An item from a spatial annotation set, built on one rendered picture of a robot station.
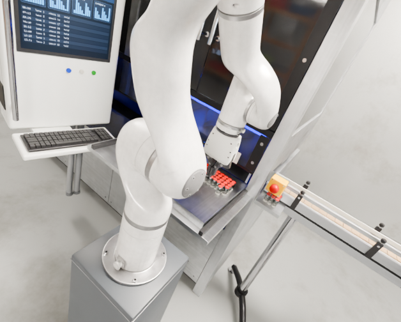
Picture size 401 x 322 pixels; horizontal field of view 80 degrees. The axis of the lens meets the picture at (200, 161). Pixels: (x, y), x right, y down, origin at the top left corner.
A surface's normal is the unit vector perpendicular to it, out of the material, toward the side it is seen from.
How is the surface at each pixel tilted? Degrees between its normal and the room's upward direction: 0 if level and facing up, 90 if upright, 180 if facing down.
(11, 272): 0
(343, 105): 90
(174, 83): 95
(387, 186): 90
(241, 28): 117
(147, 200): 30
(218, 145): 93
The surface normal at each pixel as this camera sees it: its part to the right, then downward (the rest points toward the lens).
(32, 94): 0.66, 0.55
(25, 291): 0.30, -0.82
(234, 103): -0.48, 0.32
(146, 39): -0.45, 0.70
